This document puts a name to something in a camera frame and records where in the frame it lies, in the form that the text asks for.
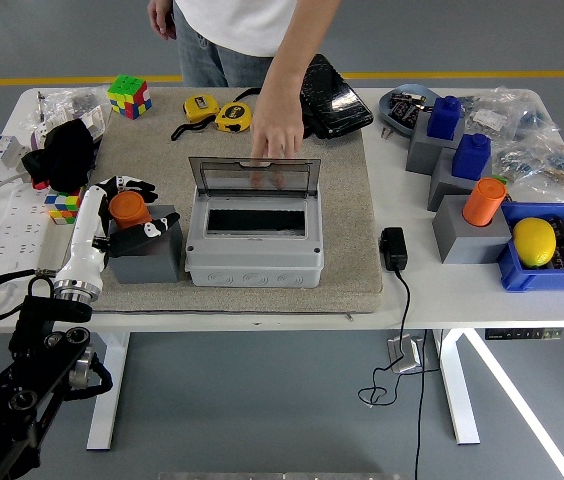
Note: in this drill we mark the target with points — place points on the grey holder block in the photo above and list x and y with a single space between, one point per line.
467 245
444 185
424 150

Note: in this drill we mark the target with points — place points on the clear bag of resistors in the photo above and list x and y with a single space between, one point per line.
547 165

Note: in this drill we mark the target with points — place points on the grey-brown mat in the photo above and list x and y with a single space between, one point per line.
272 150

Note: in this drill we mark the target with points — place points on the small colourful puzzle cube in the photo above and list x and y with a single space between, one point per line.
62 207

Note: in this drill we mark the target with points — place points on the blue-grey shallow dish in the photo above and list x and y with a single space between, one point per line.
387 107

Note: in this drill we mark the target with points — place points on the small metal screws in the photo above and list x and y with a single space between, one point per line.
387 132

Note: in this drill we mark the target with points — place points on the grey block with round hole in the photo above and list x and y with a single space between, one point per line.
152 265

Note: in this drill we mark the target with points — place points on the grey electrical box with lid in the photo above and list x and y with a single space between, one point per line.
252 260

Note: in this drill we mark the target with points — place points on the clear bag of white parts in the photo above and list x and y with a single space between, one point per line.
487 119

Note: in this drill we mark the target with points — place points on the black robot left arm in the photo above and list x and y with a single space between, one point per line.
37 360

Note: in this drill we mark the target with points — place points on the white table leg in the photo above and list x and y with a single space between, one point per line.
107 390
457 390

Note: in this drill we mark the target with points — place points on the small green part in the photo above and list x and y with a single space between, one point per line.
500 179

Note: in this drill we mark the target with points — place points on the person's left forearm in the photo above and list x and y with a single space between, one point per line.
297 50

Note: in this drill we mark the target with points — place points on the black cloth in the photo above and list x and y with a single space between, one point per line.
67 155

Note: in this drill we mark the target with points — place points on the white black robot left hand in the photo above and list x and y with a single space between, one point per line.
87 235

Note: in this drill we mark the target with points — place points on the large colourful puzzle cube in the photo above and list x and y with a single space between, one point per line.
129 97

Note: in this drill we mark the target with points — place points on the orange cylinder battery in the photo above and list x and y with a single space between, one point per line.
482 202
129 210

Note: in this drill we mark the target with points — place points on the clear bags of small parts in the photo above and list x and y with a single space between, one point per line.
77 100

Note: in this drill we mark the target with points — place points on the white power strip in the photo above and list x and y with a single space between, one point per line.
17 235

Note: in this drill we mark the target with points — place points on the dark component pack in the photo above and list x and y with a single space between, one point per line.
404 110

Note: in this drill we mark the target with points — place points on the yellow tape measure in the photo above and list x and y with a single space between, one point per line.
201 107
233 117

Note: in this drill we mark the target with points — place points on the black power adapter plug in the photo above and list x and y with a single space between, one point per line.
394 249

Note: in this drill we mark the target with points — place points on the person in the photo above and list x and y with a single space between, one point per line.
232 30

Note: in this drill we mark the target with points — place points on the black table control panel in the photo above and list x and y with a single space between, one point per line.
522 334

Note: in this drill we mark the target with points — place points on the person's left hand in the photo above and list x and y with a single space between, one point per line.
277 127

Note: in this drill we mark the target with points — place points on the clear bag of blue parts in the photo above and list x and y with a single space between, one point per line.
534 120

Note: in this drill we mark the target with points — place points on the blue square bottle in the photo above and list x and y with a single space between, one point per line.
444 120
471 157

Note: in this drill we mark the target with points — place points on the blue plastic bin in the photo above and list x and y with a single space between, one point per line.
537 280

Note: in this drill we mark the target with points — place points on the yellow lemon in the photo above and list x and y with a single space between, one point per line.
534 242

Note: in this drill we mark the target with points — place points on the silver metal bracket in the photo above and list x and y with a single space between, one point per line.
407 355

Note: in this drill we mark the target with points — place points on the person's right hand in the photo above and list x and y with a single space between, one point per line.
163 17

